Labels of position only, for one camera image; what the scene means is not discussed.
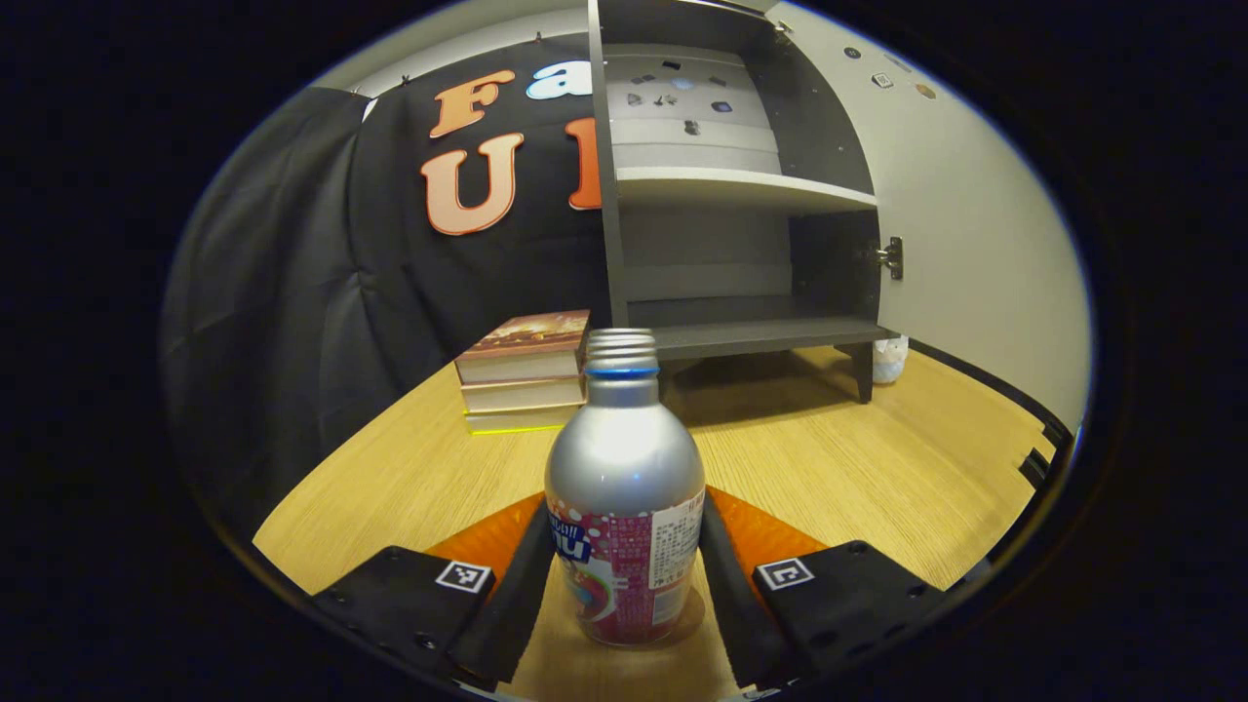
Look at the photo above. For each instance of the row of small cloth clips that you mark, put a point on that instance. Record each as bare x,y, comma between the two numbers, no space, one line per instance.
405,79

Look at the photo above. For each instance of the book with brown picture cover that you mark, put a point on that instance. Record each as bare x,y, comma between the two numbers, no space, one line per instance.
526,336

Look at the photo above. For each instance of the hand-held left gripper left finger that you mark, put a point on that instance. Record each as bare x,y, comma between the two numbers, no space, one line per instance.
507,604

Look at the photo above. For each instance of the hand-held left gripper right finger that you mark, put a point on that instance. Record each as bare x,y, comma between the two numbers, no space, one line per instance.
731,604

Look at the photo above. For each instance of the black backdrop cloth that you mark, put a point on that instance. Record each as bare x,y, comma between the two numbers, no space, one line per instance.
292,292

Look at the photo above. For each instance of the grey cabinet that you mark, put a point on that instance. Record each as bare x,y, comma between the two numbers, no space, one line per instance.
741,336

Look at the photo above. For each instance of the yellow book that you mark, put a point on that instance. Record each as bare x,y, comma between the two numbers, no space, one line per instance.
517,421

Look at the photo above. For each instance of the silver bottle with pink label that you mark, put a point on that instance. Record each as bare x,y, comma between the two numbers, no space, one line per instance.
624,468

